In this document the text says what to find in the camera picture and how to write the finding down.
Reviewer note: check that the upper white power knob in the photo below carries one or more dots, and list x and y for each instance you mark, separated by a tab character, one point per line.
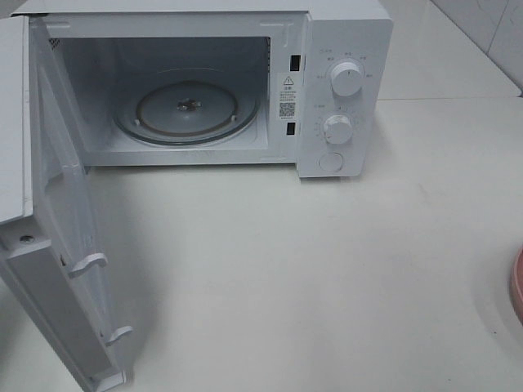
346	78

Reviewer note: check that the white microwave oven body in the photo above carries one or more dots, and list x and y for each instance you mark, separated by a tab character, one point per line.
294	44

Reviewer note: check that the round white door button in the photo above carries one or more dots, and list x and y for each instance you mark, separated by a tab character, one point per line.
331	162

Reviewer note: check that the pink round plate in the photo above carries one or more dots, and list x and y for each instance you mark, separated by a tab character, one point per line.
516	286

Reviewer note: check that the glass microwave turntable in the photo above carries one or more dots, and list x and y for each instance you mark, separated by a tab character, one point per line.
183	107

